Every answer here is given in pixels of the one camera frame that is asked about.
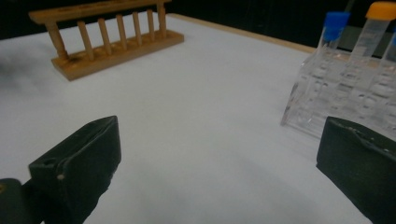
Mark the blue cap test tube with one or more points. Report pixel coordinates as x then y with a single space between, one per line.
334 26

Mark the clear plastic tube rack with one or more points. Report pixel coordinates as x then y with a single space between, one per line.
342 93

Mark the wooden test tube rack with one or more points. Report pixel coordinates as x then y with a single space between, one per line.
118 57

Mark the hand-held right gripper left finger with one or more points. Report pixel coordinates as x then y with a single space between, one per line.
81 168

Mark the orange cap test tube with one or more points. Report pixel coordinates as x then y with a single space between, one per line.
378 15

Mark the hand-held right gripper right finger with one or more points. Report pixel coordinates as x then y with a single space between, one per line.
361 168

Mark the white table cover sheet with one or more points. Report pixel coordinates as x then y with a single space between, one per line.
202 109

